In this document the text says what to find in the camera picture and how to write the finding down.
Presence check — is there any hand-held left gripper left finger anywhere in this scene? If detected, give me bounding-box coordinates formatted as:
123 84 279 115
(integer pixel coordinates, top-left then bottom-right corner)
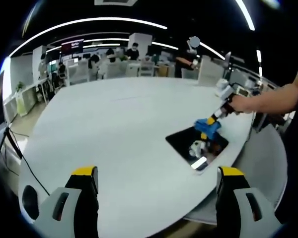
33 165 100 238

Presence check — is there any black cable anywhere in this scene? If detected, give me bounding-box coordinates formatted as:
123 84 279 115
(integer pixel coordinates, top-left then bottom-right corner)
4 125 51 197

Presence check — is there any blue cleaning cloth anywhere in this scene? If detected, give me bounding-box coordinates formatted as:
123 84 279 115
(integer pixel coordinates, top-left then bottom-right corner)
193 118 222 140

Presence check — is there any black tripod stand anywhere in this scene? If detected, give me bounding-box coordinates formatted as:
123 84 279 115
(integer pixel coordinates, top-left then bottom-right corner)
0 126 23 161

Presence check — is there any black tray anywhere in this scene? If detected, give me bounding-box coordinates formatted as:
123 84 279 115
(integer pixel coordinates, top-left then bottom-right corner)
165 125 229 175

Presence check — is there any person's right hand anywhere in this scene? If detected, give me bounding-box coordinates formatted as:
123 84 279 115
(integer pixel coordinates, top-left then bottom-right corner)
227 95 253 116

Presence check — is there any curved ceiling light strip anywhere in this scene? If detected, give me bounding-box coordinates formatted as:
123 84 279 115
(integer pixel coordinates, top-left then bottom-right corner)
9 17 168 57

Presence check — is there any person's dark clothing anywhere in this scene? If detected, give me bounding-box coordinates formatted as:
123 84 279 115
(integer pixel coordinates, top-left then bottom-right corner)
274 109 298 221

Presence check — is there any wall screen with red band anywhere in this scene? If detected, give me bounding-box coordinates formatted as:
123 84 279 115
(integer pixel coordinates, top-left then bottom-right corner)
61 39 84 53

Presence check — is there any white divider panel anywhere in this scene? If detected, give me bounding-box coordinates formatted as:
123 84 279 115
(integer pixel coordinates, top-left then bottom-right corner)
198 55 226 87

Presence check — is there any grey mesh office chair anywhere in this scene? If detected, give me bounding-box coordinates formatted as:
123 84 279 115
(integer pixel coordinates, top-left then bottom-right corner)
183 122 289 225

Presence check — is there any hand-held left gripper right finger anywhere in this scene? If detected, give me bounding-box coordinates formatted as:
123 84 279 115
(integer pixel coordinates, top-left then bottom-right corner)
215 166 285 238

